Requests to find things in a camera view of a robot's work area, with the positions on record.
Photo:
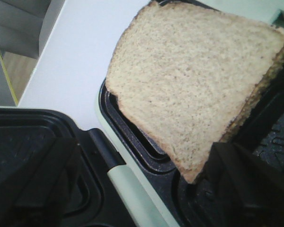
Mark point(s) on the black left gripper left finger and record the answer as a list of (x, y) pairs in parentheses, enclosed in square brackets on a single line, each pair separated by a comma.
[(36, 192)]

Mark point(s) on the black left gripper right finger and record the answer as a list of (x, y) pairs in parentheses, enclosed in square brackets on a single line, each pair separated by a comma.
[(248, 191)]

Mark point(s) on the green breakfast maker lid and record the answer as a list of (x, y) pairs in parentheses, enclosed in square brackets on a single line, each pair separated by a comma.
[(110, 190)]

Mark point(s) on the bread slice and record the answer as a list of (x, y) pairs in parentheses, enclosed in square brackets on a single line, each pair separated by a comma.
[(189, 76)]

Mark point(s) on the green breakfast maker base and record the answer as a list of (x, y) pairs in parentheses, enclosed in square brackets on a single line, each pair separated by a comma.
[(193, 205)]

